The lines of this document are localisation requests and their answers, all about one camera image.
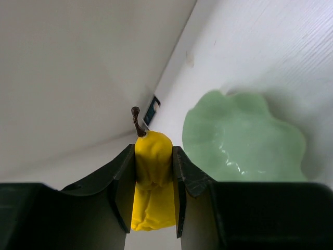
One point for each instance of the yellow fake pear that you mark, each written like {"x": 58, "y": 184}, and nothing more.
{"x": 153, "y": 207}

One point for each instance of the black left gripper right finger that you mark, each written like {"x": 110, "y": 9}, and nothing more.
{"x": 248, "y": 215}

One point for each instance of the green glass fruit bowl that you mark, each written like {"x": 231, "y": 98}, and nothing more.
{"x": 236, "y": 138}

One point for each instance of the blue left corner label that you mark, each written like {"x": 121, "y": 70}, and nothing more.
{"x": 151, "y": 111}

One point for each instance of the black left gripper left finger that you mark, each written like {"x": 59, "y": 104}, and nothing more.
{"x": 92, "y": 213}

